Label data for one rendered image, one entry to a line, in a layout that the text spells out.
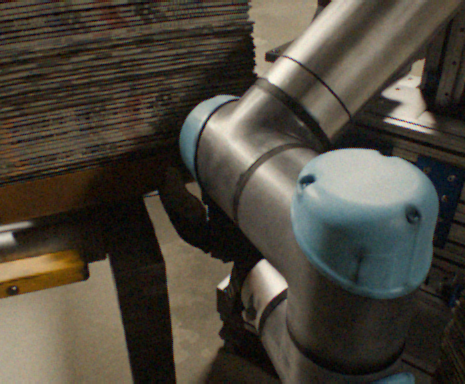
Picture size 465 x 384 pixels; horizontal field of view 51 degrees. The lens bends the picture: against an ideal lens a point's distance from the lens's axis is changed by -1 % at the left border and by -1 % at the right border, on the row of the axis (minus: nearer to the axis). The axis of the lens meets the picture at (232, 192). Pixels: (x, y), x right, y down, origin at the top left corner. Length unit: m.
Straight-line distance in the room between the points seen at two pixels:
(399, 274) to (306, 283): 0.05
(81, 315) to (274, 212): 1.32
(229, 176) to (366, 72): 0.12
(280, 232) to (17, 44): 0.30
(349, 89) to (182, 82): 0.20
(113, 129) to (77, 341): 1.07
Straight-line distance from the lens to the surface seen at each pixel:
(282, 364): 0.35
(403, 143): 0.95
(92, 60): 0.48
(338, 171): 0.26
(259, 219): 0.30
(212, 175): 0.35
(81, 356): 1.47
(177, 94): 0.50
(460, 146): 0.92
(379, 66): 0.37
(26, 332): 1.58
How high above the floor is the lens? 1.11
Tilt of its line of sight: 33 degrees down
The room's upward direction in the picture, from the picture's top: straight up
